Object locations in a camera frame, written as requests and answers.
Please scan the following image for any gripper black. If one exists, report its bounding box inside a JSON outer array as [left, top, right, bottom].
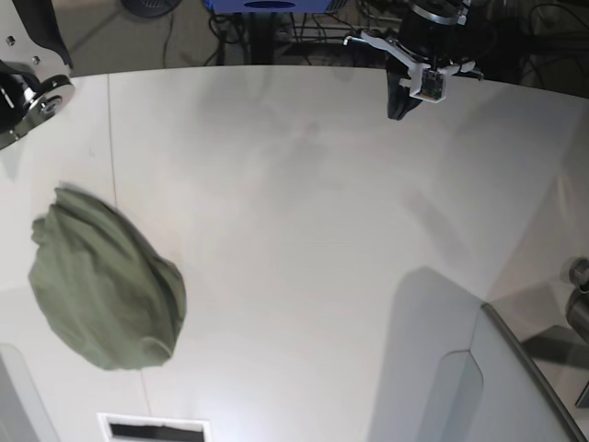
[[386, 9, 459, 121]]

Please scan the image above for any olive green t-shirt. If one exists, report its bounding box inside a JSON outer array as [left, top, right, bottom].
[[29, 187, 187, 371]]

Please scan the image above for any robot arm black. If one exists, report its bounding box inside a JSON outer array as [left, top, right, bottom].
[[386, 1, 475, 121], [1, 1, 75, 149]]

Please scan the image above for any blue box with oval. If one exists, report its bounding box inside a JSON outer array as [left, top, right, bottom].
[[205, 0, 331, 14]]

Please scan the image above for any black fan base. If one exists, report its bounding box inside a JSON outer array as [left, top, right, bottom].
[[121, 0, 178, 19]]

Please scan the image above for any grey metal stand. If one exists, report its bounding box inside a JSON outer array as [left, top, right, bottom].
[[480, 257, 589, 442]]

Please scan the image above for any white label with black strip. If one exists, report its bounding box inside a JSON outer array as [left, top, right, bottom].
[[97, 413, 214, 442]]

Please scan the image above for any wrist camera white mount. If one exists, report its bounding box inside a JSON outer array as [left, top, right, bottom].
[[343, 30, 484, 103]]

